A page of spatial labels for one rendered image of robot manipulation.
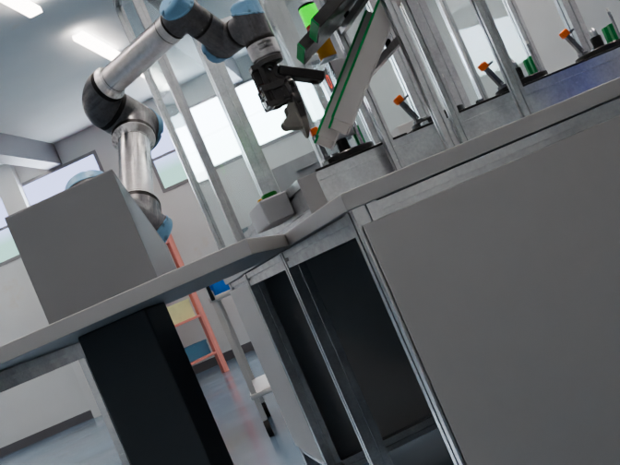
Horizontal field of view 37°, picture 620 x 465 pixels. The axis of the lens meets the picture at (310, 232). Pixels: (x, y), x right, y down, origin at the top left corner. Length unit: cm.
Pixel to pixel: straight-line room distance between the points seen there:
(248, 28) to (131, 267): 68
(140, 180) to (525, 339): 115
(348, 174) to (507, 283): 66
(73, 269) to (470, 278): 86
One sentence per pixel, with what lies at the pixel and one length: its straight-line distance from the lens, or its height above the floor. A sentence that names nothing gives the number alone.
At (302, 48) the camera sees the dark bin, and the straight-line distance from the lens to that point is 199.
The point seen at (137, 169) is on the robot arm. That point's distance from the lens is 240.
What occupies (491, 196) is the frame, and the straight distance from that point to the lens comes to 157.
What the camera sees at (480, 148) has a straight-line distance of 158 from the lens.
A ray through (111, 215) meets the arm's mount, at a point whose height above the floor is 103.
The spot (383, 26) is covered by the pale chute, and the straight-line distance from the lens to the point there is 185.
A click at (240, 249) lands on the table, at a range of 157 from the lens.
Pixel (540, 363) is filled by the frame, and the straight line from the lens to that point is 159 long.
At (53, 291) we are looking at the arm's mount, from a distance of 202.
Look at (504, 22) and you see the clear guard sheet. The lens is 357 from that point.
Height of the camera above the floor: 78
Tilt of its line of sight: 2 degrees up
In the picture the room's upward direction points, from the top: 23 degrees counter-clockwise
